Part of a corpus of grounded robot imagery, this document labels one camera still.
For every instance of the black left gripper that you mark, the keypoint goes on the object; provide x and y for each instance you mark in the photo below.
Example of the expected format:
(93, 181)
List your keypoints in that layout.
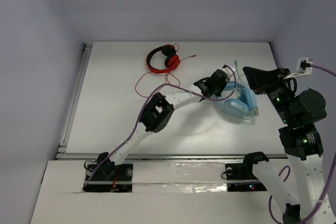
(220, 76)

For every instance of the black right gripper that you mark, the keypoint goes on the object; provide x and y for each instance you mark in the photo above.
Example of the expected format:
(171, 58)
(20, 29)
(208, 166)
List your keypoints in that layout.
(258, 77)

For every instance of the light blue headphones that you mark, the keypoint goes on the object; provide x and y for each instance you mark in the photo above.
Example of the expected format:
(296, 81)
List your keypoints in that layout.
(244, 107)

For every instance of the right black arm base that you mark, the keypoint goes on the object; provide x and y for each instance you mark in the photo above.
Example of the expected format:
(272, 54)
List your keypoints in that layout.
(239, 175)

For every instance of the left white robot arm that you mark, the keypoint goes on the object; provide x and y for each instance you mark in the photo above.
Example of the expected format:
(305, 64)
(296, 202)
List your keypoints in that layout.
(156, 113)

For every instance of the red black headphones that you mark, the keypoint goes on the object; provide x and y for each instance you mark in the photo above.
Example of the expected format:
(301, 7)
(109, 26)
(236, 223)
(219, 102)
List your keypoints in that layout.
(171, 62)

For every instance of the white foam front board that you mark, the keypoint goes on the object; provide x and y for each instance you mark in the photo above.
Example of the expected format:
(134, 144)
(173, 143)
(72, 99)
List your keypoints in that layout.
(163, 191)

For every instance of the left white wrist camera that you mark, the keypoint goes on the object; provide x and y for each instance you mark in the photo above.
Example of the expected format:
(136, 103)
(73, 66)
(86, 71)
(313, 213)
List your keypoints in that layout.
(230, 71)

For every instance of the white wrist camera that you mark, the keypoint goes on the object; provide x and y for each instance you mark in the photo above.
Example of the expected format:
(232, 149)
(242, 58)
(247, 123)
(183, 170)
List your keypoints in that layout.
(230, 71)
(303, 68)

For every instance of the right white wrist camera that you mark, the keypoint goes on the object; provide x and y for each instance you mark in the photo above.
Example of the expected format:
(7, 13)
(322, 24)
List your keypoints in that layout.
(303, 68)

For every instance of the aluminium left side rail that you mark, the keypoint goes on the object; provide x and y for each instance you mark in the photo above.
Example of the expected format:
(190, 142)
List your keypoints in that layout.
(75, 99)

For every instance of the aluminium rail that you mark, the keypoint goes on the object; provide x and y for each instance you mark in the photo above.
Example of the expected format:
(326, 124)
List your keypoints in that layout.
(92, 156)
(75, 99)

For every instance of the aluminium front rail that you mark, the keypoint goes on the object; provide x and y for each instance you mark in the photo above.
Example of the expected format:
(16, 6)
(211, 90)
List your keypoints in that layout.
(92, 156)

